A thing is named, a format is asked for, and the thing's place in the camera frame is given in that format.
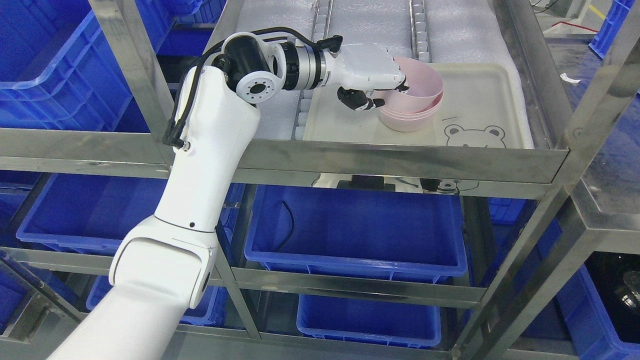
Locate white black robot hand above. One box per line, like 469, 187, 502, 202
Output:
318, 43, 409, 111

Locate pink ikea bowl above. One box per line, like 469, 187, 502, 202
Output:
373, 57, 444, 114

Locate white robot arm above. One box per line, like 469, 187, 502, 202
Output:
49, 26, 343, 360

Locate large blue bin lower shelf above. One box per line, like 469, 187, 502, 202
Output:
243, 186, 467, 284

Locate steel shelf rack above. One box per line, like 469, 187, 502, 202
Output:
0, 0, 640, 360

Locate blue bin bottom shelf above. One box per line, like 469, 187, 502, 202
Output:
295, 295, 442, 349

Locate blue bin lower left shelf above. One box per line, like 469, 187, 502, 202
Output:
16, 173, 167, 256

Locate stacked pink bowls on tray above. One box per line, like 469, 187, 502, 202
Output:
379, 92, 444, 133

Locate cream plastic tray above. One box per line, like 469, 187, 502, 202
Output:
302, 63, 534, 150

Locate blue crate upper left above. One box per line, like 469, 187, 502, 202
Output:
0, 0, 173, 134

